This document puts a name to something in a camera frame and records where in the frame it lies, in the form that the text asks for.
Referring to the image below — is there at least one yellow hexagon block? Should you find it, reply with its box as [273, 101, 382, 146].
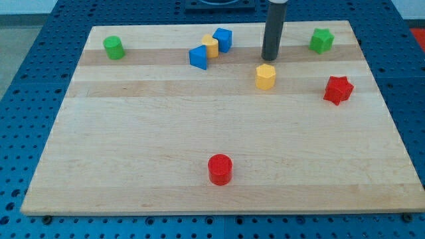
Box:
[255, 64, 276, 90]

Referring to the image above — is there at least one yellow heart block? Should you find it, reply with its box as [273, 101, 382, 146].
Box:
[201, 34, 219, 58]

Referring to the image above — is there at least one red cylinder block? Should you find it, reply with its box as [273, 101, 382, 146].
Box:
[207, 154, 233, 186]

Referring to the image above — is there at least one light wooden board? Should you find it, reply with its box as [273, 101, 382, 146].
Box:
[21, 21, 424, 216]

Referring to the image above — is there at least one blue triangle block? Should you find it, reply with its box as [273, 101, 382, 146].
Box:
[189, 45, 208, 70]

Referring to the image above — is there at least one blue cube block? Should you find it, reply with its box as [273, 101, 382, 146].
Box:
[213, 28, 232, 53]

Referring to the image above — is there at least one green cylinder block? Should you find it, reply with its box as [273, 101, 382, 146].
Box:
[103, 36, 125, 60]

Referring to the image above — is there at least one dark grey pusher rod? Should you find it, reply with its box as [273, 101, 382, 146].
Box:
[262, 0, 288, 61]

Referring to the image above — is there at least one red star block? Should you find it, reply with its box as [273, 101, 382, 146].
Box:
[323, 76, 354, 106]

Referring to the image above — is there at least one green star block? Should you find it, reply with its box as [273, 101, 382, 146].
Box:
[309, 28, 335, 54]

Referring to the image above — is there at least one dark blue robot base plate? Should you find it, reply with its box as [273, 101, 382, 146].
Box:
[185, 0, 256, 12]

